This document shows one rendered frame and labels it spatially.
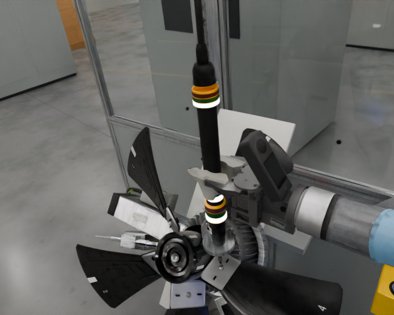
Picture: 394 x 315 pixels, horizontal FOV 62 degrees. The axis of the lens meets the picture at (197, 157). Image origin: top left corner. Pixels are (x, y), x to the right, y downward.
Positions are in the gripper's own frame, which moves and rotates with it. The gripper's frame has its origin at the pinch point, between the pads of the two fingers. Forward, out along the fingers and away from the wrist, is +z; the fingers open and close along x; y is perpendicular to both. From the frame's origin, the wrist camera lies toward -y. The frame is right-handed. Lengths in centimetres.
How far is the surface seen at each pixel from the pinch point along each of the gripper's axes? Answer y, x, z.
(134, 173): 21.6, 10.5, 34.0
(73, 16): 87, 444, 681
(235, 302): 30.2, -5.5, -9.9
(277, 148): 3.9, 16.9, -8.3
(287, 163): 4.5, 13.5, -12.2
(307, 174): 49, 70, 0
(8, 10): 27, 225, 517
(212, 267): 29.3, -1.0, -1.1
